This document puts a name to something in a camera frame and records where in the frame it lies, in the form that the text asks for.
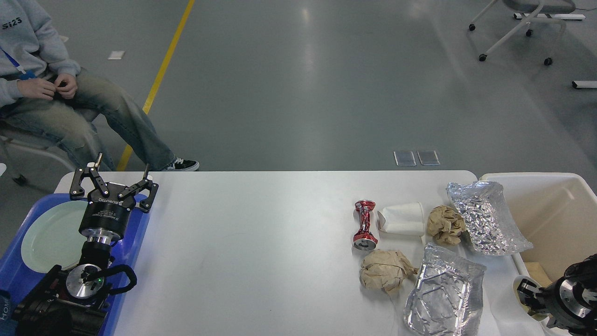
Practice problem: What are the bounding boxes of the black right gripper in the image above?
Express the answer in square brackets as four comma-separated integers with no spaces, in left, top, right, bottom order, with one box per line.
[516,277,596,333]

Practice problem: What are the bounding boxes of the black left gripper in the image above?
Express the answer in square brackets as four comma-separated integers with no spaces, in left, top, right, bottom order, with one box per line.
[69,152,159,241]

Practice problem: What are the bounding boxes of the white bowl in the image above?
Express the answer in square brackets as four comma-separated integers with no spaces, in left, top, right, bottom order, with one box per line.
[513,276,548,321]

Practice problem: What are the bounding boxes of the mint green plate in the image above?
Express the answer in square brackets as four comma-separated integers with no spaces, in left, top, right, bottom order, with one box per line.
[21,201,87,273]

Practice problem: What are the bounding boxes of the white paper cup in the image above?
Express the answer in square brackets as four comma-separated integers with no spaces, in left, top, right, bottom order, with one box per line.
[378,202,424,236]

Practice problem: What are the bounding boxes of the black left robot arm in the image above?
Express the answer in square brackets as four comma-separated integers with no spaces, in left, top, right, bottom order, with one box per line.
[12,154,159,336]

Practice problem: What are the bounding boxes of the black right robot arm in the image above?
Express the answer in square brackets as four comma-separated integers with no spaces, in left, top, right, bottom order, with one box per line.
[514,255,597,336]

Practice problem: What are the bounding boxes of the brown cardboard in bin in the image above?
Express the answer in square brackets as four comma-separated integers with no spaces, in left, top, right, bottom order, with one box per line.
[524,262,554,287]

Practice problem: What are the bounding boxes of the silver foil bag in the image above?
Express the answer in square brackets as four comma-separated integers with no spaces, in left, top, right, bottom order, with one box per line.
[446,181,534,257]

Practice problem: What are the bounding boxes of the beige plastic bin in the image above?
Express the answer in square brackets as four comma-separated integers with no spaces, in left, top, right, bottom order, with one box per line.
[479,173,597,336]

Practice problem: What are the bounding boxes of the small crumpled brown paper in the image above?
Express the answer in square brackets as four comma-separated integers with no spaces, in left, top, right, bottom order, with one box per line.
[427,205,466,246]

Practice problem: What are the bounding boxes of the white chair of person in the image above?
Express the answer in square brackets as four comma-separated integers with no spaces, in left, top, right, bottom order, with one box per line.
[0,120,75,186]

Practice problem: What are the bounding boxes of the blue plastic tray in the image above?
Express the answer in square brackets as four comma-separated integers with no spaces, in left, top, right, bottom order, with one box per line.
[0,194,151,336]

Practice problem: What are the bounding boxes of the seated person grey hoodie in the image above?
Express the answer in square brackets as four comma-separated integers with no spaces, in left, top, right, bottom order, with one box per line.
[0,0,200,172]

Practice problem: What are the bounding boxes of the crumpled brown paper ball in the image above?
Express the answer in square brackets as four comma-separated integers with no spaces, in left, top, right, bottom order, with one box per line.
[360,250,419,295]

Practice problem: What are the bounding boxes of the right floor outlet plate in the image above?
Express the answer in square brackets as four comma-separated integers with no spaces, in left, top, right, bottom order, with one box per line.
[417,150,441,166]

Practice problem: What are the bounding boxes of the floor outlet plate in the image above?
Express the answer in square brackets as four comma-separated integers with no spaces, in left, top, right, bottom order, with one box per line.
[394,150,417,167]
[417,150,441,166]

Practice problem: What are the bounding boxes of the crushed red soda can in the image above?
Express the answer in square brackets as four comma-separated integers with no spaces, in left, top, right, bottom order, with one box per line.
[353,200,378,251]

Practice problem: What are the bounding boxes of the left floor outlet plate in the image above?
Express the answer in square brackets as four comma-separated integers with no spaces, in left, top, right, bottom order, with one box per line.
[394,150,417,167]

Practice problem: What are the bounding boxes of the white floor bar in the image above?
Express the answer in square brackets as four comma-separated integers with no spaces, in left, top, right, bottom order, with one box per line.
[571,80,597,90]

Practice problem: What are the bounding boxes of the white desk foot bar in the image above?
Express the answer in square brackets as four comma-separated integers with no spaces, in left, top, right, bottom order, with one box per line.
[514,13,586,21]

